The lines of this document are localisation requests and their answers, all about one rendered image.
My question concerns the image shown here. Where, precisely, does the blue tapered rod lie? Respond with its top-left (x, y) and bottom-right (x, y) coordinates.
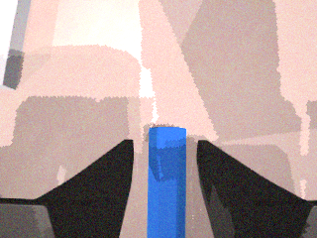
top-left (147, 127), bottom-right (186, 238)

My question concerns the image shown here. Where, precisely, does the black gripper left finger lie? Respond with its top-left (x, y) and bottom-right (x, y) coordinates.
top-left (0, 139), bottom-right (134, 238)

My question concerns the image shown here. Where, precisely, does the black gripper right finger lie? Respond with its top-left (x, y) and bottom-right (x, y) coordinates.
top-left (196, 140), bottom-right (317, 238)

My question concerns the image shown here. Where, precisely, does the white rectangular block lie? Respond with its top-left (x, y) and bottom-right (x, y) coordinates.
top-left (0, 0), bottom-right (32, 90)

